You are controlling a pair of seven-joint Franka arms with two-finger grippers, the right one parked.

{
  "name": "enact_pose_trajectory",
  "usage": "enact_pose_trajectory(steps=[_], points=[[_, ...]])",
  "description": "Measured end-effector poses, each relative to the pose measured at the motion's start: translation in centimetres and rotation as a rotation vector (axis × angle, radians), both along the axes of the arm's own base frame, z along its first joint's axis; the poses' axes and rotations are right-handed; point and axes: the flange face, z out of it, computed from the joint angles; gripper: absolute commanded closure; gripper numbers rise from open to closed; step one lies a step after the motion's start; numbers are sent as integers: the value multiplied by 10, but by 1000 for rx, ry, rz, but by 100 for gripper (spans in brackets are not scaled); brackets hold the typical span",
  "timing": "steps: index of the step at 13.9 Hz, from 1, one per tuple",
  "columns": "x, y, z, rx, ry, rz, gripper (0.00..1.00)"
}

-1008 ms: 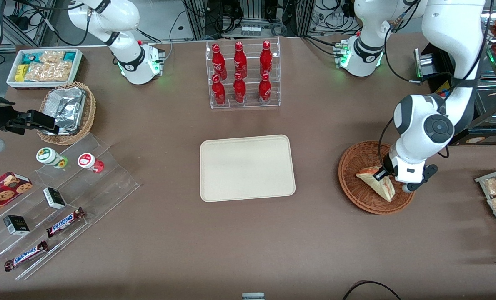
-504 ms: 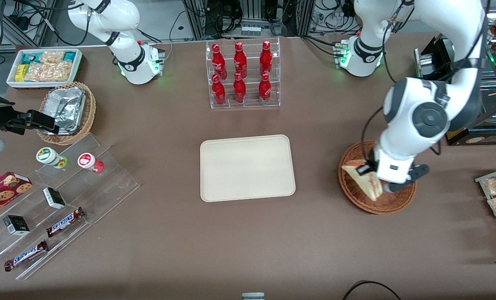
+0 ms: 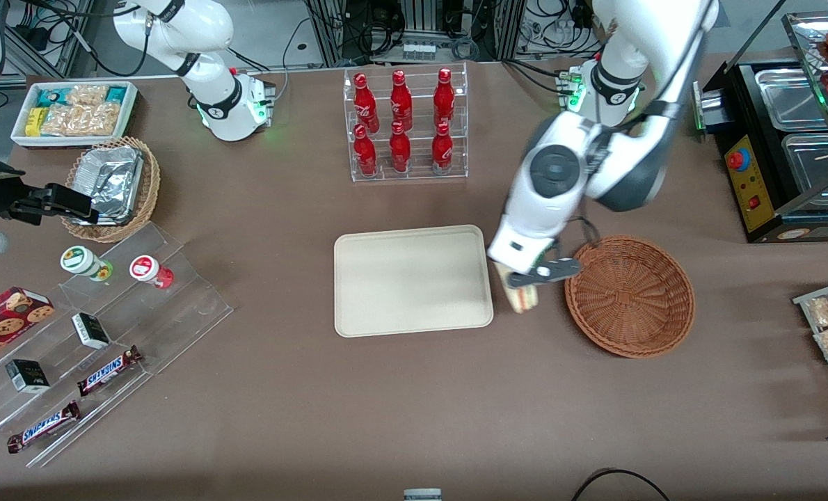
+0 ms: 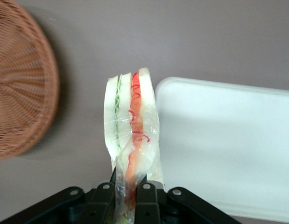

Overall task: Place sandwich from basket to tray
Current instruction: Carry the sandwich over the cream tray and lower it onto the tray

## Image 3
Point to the silver foil containers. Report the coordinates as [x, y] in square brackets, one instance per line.
[111, 177]

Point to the teal snack packet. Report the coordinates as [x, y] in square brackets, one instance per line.
[116, 94]
[53, 97]

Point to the light oval wicker basket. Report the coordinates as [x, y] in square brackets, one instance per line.
[151, 188]

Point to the brown round wicker basket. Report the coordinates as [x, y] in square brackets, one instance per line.
[630, 299]

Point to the yellow snack packet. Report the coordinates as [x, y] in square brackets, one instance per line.
[34, 122]

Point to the steel warmer pan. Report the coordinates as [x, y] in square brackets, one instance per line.
[790, 97]
[814, 167]

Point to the green lid cup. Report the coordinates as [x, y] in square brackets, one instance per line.
[80, 261]

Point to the red cola bottle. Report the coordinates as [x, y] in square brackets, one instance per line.
[401, 101]
[400, 152]
[365, 104]
[365, 154]
[444, 97]
[442, 152]

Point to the triangular sandwich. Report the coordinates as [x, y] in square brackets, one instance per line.
[523, 299]

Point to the red lid cup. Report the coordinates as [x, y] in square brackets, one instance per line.
[146, 269]

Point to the small clear cracker bag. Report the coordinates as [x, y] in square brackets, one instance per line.
[87, 94]

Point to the large clear cracker bag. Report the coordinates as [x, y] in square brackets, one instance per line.
[83, 120]

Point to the white snack bin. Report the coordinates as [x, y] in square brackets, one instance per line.
[132, 104]

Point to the brown Snickers bar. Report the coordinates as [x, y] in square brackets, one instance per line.
[42, 426]
[108, 371]

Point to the red cookie box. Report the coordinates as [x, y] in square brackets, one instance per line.
[3, 323]

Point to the clear acrylic stepped display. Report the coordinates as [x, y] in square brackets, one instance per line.
[177, 306]

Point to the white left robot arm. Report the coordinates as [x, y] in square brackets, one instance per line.
[630, 167]

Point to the white power strip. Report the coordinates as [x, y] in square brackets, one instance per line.
[419, 50]

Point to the beige plastic tray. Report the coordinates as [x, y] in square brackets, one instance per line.
[414, 282]

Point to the grey device at edge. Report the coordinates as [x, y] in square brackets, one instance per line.
[422, 495]

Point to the small black box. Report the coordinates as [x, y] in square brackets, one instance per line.
[28, 376]
[90, 330]

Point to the clear acrylic bottle rack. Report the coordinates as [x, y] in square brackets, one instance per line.
[421, 177]

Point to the black food warmer machine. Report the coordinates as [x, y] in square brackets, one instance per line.
[751, 188]

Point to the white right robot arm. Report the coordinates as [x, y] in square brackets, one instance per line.
[205, 28]

